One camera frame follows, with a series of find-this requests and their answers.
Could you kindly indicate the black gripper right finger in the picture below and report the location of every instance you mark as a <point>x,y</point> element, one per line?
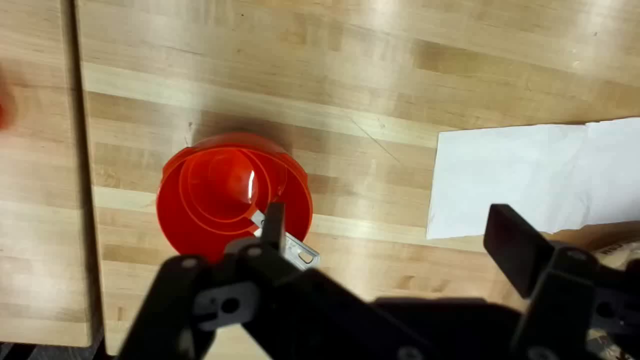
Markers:
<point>516,247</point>

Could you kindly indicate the white paper sheet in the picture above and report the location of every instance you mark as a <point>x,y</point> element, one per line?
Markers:
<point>506,172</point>

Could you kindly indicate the white tag on bowl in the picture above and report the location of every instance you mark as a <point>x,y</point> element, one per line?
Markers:
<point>301,253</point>

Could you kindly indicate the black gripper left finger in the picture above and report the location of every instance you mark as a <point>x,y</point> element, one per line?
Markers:
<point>273,227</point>

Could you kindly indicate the red plastic bowl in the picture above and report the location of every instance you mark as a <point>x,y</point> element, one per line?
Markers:
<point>213,192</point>

